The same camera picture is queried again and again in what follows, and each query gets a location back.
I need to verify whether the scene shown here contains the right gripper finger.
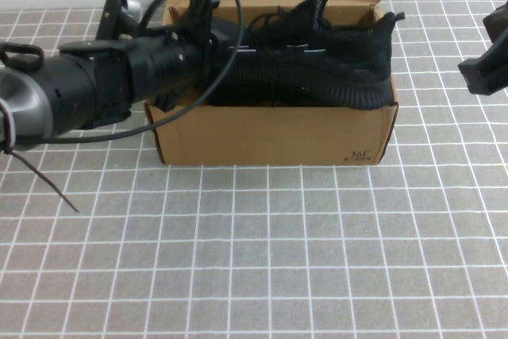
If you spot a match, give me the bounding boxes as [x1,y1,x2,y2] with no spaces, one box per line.
[481,0,508,44]
[457,43,508,97]

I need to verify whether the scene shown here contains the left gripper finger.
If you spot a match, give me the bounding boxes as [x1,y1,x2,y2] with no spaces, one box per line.
[210,17,255,52]
[204,51,243,92]

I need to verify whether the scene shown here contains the dark left camera mount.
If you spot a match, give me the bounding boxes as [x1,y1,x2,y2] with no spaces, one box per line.
[96,0,142,44]

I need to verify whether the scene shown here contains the brown cable tie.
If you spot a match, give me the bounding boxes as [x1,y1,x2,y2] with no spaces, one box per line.
[2,148,80,213]

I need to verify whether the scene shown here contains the brown cardboard shoe box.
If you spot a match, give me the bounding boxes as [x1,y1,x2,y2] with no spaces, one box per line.
[143,0,399,168]

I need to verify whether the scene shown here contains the black left camera cable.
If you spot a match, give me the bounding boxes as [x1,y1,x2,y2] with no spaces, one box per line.
[37,0,244,144]

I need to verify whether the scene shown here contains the black strap loop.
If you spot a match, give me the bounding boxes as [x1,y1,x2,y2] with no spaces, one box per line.
[0,42,44,75]

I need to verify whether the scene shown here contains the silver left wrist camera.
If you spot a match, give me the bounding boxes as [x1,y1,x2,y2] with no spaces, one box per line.
[121,0,143,18]

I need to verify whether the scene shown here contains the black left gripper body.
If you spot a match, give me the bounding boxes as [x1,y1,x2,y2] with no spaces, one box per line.
[129,0,221,116]

